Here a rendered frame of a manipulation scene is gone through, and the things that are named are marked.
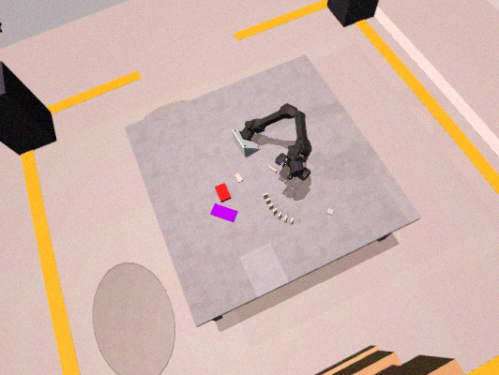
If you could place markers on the purple flat block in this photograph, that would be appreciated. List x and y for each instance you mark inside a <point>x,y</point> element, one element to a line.
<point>223,212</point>

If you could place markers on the red rectangular block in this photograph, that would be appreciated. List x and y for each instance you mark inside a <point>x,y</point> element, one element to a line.
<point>223,192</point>

